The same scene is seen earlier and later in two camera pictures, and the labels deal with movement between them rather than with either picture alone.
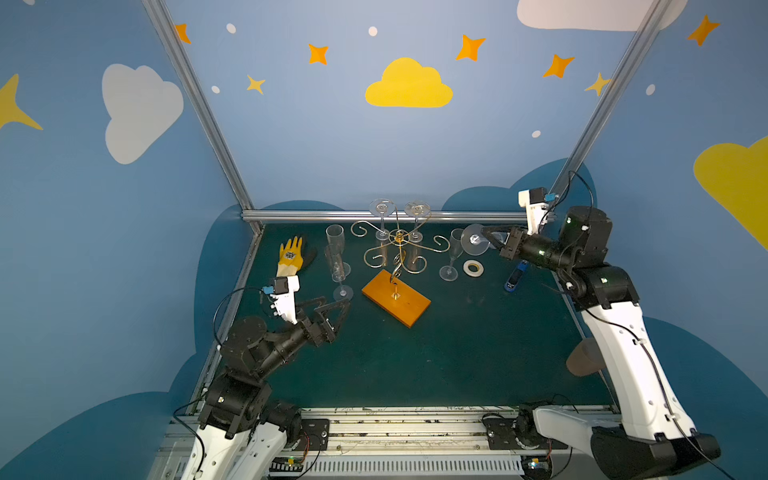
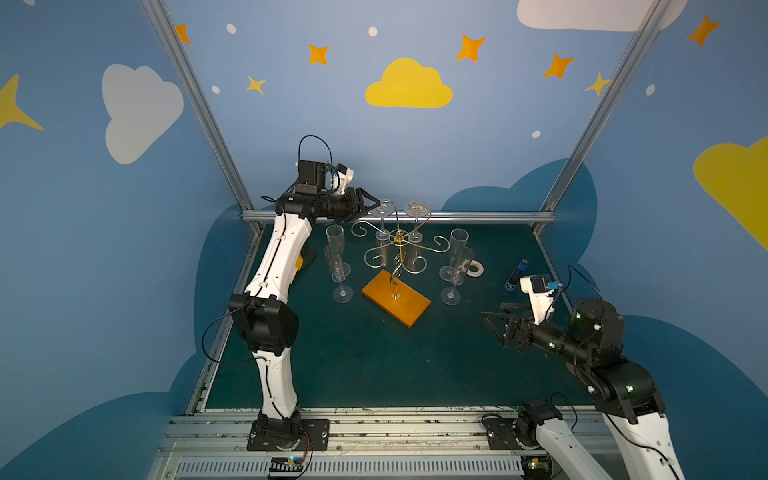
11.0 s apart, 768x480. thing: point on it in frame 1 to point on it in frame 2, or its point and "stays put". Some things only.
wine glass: [450, 273] stays put
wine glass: [335, 240] stays put
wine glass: [340, 270] stays put
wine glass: [382, 207] stays put
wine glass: [473, 240] to [451, 296]
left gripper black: [320, 327] to [354, 202]
